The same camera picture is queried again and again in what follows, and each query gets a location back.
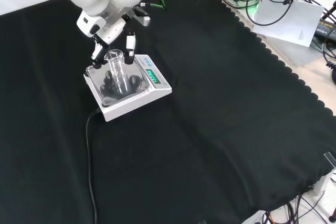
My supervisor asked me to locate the small clear glass beaker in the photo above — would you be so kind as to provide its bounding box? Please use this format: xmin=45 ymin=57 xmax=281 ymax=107
xmin=103 ymin=49 xmax=131 ymax=97

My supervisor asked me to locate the clear cloth clip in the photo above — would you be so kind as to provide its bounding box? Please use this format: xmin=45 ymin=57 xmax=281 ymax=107
xmin=323 ymin=151 xmax=336 ymax=169

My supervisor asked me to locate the white electronic balance steel pan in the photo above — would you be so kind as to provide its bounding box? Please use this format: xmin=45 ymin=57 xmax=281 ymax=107
xmin=83 ymin=54 xmax=173 ymax=123

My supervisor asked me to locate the white paper sheet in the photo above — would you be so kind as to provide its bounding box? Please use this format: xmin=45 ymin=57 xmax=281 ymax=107
xmin=252 ymin=0 xmax=326 ymax=48

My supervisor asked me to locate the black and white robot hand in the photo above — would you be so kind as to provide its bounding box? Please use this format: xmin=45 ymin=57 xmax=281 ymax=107
xmin=76 ymin=6 xmax=152 ymax=70

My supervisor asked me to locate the black bench cloth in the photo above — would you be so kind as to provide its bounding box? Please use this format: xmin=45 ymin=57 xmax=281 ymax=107
xmin=0 ymin=0 xmax=336 ymax=224

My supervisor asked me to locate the black balance power cable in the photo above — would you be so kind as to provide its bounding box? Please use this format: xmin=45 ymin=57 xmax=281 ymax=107
xmin=86 ymin=109 xmax=101 ymax=224

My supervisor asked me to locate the black power adapter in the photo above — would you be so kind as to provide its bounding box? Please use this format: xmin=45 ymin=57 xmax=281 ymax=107
xmin=313 ymin=18 xmax=336 ymax=41

